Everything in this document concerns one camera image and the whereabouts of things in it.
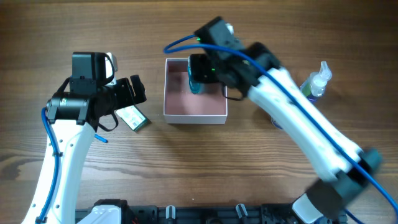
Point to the clear pump sanitizer bottle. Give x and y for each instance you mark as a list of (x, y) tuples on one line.
[(313, 88)]

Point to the white cotton bud tub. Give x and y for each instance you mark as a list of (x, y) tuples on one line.
[(275, 123)]

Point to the blue mouthwash bottle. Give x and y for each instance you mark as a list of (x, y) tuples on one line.
[(195, 88)]

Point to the pink open cardboard box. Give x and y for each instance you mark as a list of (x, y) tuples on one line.
[(182, 106)]

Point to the white green soap box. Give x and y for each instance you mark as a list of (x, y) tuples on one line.
[(133, 117)]

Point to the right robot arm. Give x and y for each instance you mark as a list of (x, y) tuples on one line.
[(344, 170)]

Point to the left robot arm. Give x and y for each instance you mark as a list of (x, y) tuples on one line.
[(71, 119)]

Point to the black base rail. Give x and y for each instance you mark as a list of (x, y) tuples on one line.
[(202, 215)]

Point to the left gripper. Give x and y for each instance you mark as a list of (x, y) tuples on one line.
[(130, 90)]

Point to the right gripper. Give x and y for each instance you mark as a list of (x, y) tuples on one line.
[(200, 70)]

